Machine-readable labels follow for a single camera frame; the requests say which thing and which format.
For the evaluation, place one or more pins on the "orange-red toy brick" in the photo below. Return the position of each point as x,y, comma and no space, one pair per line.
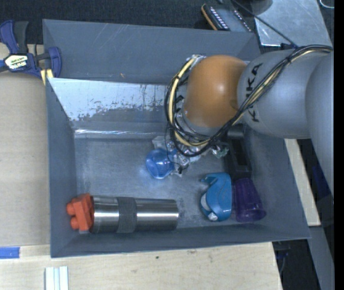
80,211

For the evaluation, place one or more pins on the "pale brown flat board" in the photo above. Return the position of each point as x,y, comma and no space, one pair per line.
18,162

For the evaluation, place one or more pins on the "clear purple plastic cup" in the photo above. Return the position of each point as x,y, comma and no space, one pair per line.
247,201

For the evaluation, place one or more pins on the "silver metal cylinder bottle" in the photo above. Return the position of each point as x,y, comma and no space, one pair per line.
154,214

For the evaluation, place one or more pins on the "grey metal bin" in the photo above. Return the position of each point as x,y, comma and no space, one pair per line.
114,168

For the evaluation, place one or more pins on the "clear blue glass thing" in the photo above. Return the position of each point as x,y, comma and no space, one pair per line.
159,164

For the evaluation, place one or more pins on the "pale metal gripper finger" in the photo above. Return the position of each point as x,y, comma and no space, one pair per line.
185,165
175,168

